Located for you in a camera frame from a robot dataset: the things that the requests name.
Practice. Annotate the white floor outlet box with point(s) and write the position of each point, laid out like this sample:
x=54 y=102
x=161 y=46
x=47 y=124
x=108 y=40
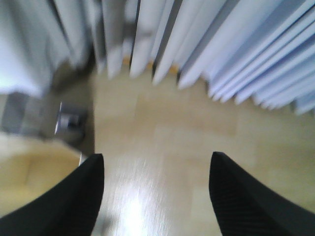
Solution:
x=71 y=123

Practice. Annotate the white curtain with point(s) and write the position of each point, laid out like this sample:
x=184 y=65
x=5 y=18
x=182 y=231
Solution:
x=259 y=49

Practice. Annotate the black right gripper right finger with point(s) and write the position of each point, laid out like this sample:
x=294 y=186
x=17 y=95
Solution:
x=243 y=206

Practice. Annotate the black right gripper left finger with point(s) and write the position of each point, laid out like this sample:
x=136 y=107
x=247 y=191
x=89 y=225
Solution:
x=70 y=208

